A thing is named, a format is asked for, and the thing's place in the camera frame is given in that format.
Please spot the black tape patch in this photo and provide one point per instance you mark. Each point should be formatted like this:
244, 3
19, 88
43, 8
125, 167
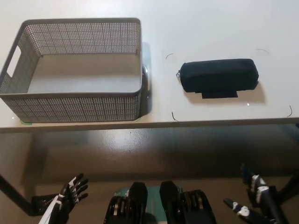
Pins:
219, 95

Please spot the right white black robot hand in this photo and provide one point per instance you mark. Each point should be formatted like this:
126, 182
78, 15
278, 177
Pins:
257, 186

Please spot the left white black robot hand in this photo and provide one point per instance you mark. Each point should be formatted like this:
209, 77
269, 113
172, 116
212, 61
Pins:
70, 189

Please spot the black fabric pencil case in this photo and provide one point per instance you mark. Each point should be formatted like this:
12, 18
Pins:
217, 72

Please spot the grey perforated plastic basket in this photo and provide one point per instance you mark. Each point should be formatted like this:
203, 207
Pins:
70, 109

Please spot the green tape strip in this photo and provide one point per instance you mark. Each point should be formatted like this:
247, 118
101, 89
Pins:
26, 122

